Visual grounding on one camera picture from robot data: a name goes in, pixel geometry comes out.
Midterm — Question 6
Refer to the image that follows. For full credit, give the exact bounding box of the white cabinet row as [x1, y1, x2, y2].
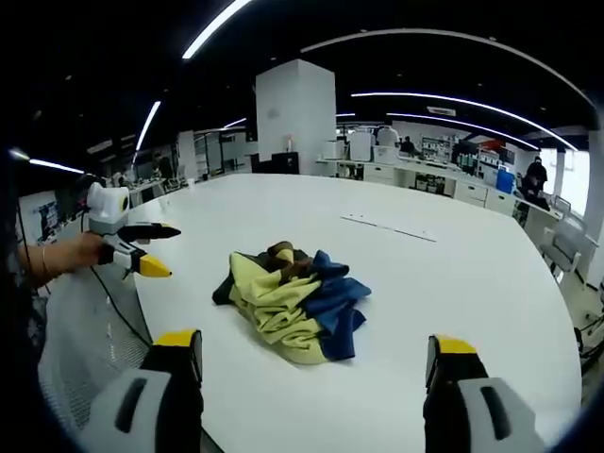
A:
[314, 155, 520, 213]

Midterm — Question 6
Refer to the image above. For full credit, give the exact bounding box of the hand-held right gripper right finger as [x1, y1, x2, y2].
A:
[423, 333, 548, 453]

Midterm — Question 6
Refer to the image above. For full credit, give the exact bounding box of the white office chair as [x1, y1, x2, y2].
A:
[541, 217, 594, 287]

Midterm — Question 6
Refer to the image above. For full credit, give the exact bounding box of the black box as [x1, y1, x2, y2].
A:
[270, 151, 300, 175]

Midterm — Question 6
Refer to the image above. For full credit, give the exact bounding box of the person's left hand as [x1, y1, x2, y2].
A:
[59, 230, 108, 276]

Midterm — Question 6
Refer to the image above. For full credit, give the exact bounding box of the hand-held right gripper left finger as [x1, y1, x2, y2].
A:
[77, 328, 205, 453]

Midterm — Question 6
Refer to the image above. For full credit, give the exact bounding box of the yellow blue brown garment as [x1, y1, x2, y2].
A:
[210, 239, 374, 365]

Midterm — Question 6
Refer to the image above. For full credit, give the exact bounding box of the grey mesh chair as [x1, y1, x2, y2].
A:
[37, 263, 153, 428]

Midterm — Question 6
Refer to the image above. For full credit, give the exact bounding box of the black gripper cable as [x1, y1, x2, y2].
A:
[90, 264, 153, 346]

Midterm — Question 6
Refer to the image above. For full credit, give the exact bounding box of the ceiling light strip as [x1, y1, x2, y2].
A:
[8, 149, 86, 176]
[350, 91, 548, 125]
[181, 0, 256, 60]
[134, 100, 162, 153]

